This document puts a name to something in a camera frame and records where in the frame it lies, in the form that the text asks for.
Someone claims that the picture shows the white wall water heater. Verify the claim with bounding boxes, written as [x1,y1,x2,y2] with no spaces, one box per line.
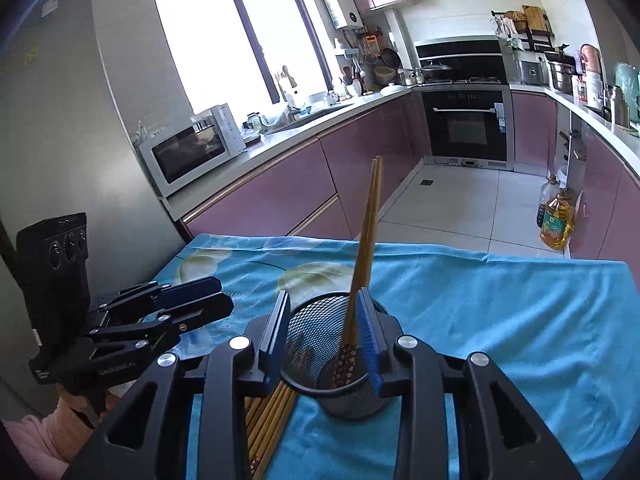
[323,0,363,30]

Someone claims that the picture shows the white microwave oven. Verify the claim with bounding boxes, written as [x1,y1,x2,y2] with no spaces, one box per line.
[138,103,245,198]

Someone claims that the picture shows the black wok with lid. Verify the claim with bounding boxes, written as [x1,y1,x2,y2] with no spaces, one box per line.
[420,60,454,81]

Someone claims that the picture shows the black wall rack shelf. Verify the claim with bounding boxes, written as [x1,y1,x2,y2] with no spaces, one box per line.
[491,6,554,52]

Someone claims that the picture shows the steel stock pot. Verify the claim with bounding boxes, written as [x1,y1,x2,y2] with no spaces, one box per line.
[548,61,575,94]

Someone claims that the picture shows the silver refrigerator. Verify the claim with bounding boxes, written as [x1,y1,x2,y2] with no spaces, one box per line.
[0,0,194,281]

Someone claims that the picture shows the black mesh pen cup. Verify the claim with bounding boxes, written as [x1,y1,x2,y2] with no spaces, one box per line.
[281,292,390,422]

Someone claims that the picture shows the yellow cooking oil bottle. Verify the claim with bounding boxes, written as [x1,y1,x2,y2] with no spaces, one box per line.
[540,188,574,252]

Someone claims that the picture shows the pink sleeve left forearm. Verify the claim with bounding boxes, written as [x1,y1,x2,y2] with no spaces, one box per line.
[1,400,94,479]

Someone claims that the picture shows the wooden chopstick red patterned end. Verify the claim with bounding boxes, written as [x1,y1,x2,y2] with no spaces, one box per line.
[331,156,383,389]
[340,156,383,348]
[244,398,255,414]
[252,388,297,479]
[246,382,286,457]
[245,382,296,479]
[245,391,276,434]

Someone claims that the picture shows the black range hood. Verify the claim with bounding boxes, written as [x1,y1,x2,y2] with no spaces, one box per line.
[416,35,506,84]

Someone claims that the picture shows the black built-in oven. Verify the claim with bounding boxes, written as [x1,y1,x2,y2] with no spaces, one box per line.
[420,84,514,171]

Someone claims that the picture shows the blue floral tablecloth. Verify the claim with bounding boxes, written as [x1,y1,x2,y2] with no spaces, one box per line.
[156,234,639,479]

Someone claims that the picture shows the person's left hand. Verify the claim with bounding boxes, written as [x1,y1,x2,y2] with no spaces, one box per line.
[55,382,108,429]

